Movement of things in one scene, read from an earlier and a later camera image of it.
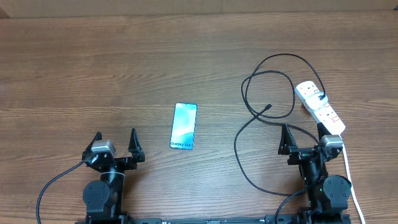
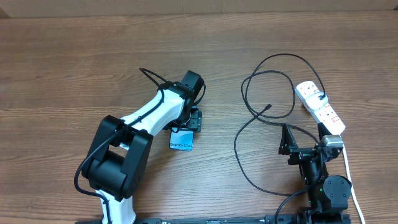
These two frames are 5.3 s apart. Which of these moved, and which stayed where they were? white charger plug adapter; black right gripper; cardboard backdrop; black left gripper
Moved: black left gripper
Stayed: cardboard backdrop; white charger plug adapter; black right gripper
